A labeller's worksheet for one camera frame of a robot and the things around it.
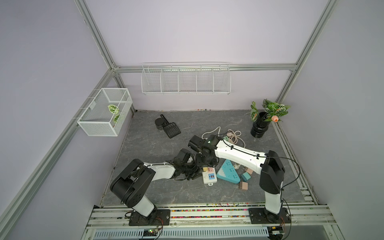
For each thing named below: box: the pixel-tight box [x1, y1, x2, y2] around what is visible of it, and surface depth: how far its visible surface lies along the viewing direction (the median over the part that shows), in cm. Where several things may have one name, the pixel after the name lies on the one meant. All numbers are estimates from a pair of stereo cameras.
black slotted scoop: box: [160, 114, 182, 139], surface depth 109 cm
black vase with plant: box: [250, 99, 291, 139], surface depth 89 cm
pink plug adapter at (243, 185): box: [239, 181, 248, 190], surface depth 83 cm
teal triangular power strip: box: [216, 159, 241, 184], surface depth 86 cm
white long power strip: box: [202, 167, 218, 185], surface depth 86 cm
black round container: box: [155, 118, 167, 130], surface depth 111 cm
